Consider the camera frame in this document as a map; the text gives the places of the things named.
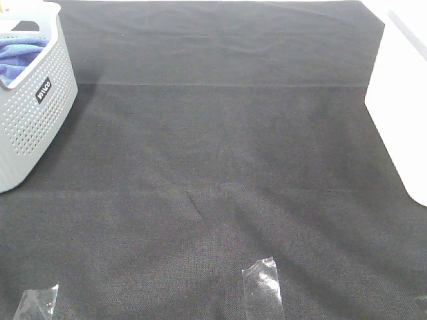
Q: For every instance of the black table cloth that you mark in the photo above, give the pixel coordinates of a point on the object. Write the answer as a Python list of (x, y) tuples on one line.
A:
[(206, 136)]

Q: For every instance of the grey perforated plastic basket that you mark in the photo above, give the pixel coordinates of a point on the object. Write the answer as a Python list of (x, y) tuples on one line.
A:
[(35, 105)]

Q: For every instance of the clear tape strip left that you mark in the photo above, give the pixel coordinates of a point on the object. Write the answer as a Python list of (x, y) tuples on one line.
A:
[(37, 304)]

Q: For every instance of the white plastic basket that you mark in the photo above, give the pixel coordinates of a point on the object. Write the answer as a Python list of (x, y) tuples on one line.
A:
[(396, 94)]

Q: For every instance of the blue microfibre towel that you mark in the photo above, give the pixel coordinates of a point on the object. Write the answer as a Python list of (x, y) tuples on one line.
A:
[(17, 53)]

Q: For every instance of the clear tape strip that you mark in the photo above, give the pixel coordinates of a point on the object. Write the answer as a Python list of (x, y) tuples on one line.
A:
[(262, 293), (37, 304)]

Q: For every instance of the clear tape strip centre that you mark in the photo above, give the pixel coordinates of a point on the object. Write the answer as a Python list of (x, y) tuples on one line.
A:
[(262, 293)]

